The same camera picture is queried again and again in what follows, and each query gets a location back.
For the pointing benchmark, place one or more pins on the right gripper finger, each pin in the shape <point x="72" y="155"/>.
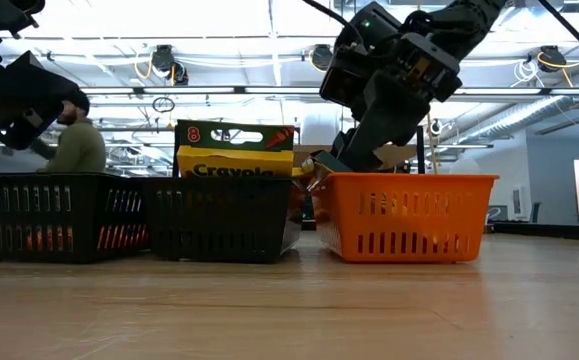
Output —
<point x="389" y="125"/>
<point x="339" y="145"/>

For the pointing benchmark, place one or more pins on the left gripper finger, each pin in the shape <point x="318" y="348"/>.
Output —
<point x="19" y="105"/>

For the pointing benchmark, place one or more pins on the orange slotted plastic basket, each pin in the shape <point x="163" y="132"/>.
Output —
<point x="419" y="240"/>

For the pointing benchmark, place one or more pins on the black slotted plastic basket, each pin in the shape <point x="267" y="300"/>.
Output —
<point x="219" y="225"/>
<point x="84" y="250"/>

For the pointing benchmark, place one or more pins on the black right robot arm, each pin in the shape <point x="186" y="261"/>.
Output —
<point x="449" y="22"/>

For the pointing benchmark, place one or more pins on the person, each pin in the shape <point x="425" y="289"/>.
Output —
<point x="79" y="147"/>

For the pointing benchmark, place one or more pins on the long ceiling light bar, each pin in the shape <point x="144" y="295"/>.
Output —
<point x="194" y="90"/>

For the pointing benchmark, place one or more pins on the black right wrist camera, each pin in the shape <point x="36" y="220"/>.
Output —
<point x="341" y="77"/>

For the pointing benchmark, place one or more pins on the silver ceiling duct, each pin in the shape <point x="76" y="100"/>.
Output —
<point x="519" y="117"/>

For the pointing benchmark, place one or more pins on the black aluminium table frame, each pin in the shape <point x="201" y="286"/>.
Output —
<point x="544" y="230"/>

